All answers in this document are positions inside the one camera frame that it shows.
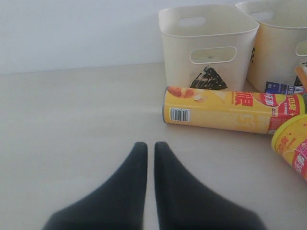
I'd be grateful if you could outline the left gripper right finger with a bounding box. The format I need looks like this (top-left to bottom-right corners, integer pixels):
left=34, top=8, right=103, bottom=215
left=154, top=142, right=257, bottom=230

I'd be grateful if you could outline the yellow Lay's chips can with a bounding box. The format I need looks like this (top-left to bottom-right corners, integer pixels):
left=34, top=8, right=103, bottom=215
left=162, top=86, right=306, bottom=135

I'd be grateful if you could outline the pink Lay's chips can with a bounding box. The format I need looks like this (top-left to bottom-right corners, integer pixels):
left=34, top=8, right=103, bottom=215
left=271, top=114, right=307, bottom=180

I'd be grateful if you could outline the white and blue small box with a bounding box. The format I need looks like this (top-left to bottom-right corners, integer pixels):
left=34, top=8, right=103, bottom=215
left=264, top=81, right=307, bottom=95

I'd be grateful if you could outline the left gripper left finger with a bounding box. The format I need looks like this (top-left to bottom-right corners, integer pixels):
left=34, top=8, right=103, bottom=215
left=43, top=142, right=148, bottom=230

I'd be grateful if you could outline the cream bin triangle mark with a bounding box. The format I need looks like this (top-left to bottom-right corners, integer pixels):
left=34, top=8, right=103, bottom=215
left=158, top=5, right=259, bottom=91

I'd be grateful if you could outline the cream bin square mark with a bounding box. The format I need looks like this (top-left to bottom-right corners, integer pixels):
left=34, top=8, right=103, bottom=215
left=236, top=0, right=307, bottom=92

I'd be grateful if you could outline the orange instant noodle bag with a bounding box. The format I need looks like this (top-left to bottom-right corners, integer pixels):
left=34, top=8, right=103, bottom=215
left=295, top=66, right=307, bottom=95

